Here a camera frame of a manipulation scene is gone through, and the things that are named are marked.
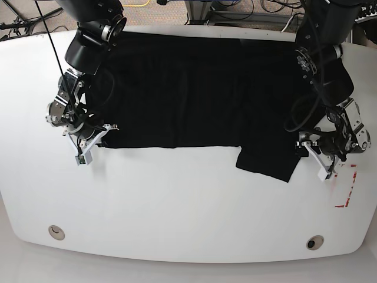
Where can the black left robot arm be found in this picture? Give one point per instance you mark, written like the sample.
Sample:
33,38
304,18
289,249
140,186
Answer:
324,27

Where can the right table grommet hole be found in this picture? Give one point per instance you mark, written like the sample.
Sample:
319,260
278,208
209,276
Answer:
315,242

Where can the table grommet hole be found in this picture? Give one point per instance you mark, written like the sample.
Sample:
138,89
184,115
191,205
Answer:
56,232
315,242

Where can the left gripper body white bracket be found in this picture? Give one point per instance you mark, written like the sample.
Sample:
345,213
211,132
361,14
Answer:
327,150

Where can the aluminium frame stand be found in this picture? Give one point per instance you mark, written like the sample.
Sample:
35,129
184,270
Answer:
199,12

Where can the left table grommet hole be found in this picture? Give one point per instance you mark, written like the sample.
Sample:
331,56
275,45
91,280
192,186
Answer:
56,232

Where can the red tape rectangle marking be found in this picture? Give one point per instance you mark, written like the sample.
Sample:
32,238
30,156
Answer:
344,182

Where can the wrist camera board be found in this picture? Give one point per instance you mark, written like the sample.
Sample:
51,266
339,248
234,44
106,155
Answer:
84,158
324,175

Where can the black tripod legs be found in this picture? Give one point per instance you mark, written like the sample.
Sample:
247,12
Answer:
21,27

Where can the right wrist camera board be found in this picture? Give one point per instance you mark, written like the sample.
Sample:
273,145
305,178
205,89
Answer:
84,158

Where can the black graphic T-shirt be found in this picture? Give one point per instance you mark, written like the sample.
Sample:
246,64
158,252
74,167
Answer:
170,92

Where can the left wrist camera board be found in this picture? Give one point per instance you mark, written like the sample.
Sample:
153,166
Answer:
324,175

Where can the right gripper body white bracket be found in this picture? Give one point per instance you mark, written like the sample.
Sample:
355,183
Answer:
83,138

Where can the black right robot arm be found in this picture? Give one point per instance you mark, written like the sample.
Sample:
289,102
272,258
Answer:
99,23

